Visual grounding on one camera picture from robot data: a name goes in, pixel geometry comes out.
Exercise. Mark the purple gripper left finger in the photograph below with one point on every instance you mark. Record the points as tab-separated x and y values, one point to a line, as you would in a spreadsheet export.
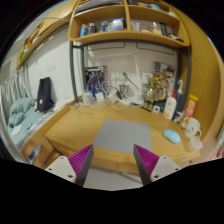
73	168

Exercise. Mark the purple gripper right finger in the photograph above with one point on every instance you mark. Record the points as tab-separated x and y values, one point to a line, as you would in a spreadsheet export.
152	167

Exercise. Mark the light blue computer mouse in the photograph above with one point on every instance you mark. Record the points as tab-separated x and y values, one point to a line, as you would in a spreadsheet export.
172	136

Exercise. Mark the grey mouse pad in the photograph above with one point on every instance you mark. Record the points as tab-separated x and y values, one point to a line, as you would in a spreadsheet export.
122	136

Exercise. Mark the wooden desk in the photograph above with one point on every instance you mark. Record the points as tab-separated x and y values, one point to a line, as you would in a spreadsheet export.
70	130

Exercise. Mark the clear plastic cup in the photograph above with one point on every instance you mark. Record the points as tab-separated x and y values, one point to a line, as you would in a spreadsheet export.
195	143

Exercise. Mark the white mug with pattern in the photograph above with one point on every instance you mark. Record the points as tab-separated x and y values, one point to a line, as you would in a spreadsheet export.
193	128

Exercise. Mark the white lotion bottle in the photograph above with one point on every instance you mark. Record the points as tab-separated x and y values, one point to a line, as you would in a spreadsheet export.
170	106

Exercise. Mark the black backpack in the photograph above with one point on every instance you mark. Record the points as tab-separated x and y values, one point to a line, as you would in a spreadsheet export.
44	100

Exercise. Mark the orange snack canister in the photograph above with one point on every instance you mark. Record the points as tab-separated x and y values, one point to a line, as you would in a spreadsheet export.
191	105

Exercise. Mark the golden robot figure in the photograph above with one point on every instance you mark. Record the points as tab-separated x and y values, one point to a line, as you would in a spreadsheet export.
151	95

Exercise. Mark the white power adapter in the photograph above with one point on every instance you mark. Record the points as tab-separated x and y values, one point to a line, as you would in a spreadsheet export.
100	97

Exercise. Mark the dark spray bottle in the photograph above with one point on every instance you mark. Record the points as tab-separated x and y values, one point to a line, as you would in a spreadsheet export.
179	94

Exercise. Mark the bed with teal sheet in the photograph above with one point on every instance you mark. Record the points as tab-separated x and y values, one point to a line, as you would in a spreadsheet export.
15	87

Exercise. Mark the teal pillow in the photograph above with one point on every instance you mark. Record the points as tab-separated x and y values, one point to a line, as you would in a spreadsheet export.
18	110

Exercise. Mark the blue robot poster box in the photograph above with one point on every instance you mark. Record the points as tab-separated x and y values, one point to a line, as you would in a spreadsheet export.
95	76

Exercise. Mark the colourful poster on wall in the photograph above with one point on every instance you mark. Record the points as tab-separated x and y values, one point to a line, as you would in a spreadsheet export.
165	73

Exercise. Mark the wooden wall shelf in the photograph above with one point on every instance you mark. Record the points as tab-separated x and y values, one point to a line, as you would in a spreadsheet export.
152	21

